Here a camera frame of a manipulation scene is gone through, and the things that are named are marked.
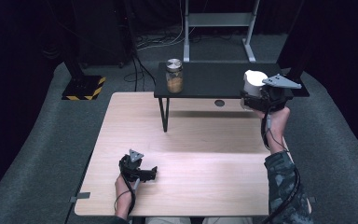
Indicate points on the black post with plain base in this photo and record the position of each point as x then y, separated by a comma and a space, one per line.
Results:
298, 71

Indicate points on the white lidded jar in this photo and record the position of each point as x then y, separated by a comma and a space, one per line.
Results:
253, 81

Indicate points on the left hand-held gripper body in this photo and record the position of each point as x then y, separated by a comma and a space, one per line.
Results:
132, 166

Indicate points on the black post with striped base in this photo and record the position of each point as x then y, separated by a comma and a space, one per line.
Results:
84, 88

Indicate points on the round grey table grommet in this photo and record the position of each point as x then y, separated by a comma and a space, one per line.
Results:
219, 103

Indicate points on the person's left hand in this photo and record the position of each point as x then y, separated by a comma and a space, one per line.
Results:
125, 189

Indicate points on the grey metal stand frame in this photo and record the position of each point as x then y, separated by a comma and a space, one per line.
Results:
219, 19

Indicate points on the glass jar with metal lid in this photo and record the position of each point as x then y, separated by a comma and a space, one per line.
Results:
174, 76

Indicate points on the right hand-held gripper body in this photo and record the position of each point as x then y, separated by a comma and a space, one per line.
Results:
276, 93

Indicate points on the black shelf with metal legs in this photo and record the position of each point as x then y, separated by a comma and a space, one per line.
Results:
214, 79

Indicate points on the black equipment cart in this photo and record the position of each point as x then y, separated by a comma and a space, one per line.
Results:
105, 37

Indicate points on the person's right hand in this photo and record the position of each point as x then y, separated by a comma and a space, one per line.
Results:
276, 121

